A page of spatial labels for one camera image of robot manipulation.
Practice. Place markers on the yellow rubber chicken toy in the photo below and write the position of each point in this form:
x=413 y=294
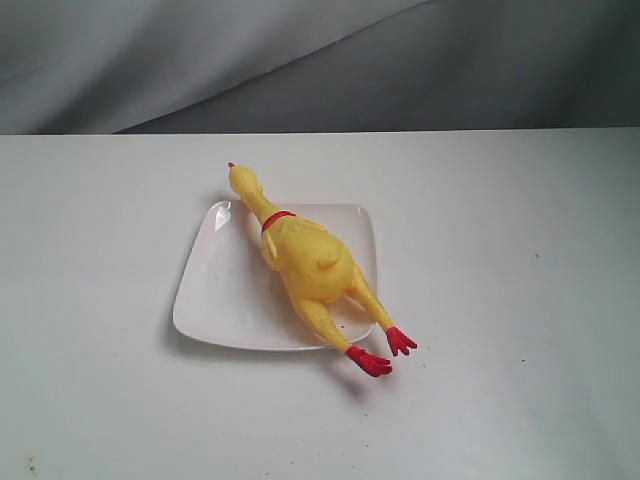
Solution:
x=317 y=269

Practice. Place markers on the white square plate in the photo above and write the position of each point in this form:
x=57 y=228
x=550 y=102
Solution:
x=228 y=296

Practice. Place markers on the grey backdrop cloth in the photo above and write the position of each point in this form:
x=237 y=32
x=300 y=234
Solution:
x=150 y=67

